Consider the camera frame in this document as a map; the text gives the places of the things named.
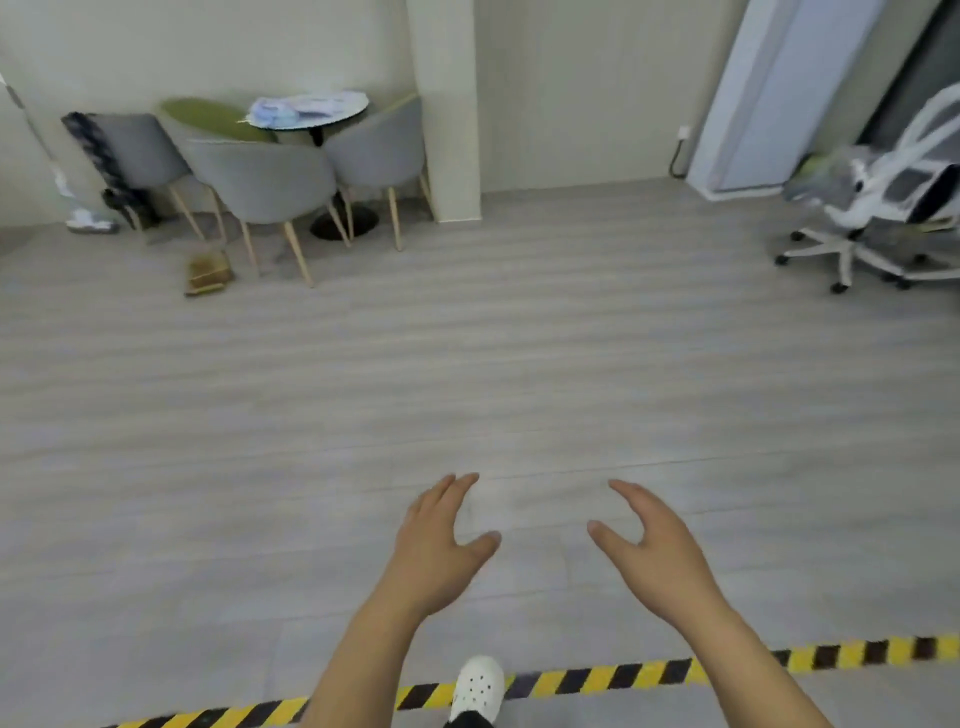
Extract brown woven basket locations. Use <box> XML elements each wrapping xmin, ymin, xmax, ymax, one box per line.
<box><xmin>183</xmin><ymin>248</ymin><xmax>236</xmax><ymax>298</ymax></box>

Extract green tub chair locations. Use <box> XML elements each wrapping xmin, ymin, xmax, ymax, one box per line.
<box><xmin>158</xmin><ymin>97</ymin><xmax>280</xmax><ymax>145</ymax></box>

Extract white floor mop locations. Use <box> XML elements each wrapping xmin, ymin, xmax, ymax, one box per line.
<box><xmin>0</xmin><ymin>71</ymin><xmax>121</xmax><ymax>235</ymax></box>

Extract pale blue plastic bags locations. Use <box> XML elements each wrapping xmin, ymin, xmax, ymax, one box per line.
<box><xmin>245</xmin><ymin>89</ymin><xmax>370</xmax><ymax>130</ymax></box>

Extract grey tub chair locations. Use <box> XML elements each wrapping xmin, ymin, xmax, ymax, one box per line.
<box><xmin>324</xmin><ymin>95</ymin><xmax>436</xmax><ymax>253</ymax></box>
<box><xmin>63</xmin><ymin>112</ymin><xmax>230</xmax><ymax>245</ymax></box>
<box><xmin>185</xmin><ymin>138</ymin><xmax>352</xmax><ymax>289</ymax></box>

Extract person's left hand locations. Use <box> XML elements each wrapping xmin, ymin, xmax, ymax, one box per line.
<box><xmin>382</xmin><ymin>472</ymin><xmax>502</xmax><ymax>620</ymax></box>

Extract white perforated clog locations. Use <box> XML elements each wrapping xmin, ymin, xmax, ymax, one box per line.
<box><xmin>448</xmin><ymin>656</ymin><xmax>507</xmax><ymax>725</ymax></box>

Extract black yellow floor tape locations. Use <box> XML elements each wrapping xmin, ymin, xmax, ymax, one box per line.
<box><xmin>97</xmin><ymin>633</ymin><xmax>960</xmax><ymax>728</ymax></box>

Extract person's left forearm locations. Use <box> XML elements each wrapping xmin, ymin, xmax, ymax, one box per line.
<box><xmin>298</xmin><ymin>581</ymin><xmax>436</xmax><ymax>728</ymax></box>

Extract white standing air conditioner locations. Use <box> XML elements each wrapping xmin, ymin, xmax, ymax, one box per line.
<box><xmin>686</xmin><ymin>0</ymin><xmax>890</xmax><ymax>202</ymax></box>

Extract frosted glass panel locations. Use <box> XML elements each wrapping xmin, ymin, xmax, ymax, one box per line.
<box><xmin>858</xmin><ymin>0</ymin><xmax>960</xmax><ymax>151</ymax></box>

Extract black patterned scarf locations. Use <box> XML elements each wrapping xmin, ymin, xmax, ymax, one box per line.
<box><xmin>61</xmin><ymin>112</ymin><xmax>155</xmax><ymax>230</ymax></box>

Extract white grey mesh office chair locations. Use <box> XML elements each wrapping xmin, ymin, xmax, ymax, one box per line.
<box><xmin>774</xmin><ymin>82</ymin><xmax>960</xmax><ymax>295</ymax></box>

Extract yellow sports bib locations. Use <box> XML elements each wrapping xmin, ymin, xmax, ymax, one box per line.
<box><xmin>785</xmin><ymin>153</ymin><xmax>830</xmax><ymax>198</ymax></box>

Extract person's right hand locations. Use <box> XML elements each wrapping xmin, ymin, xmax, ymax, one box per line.
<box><xmin>586</xmin><ymin>479</ymin><xmax>733</xmax><ymax>628</ymax></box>

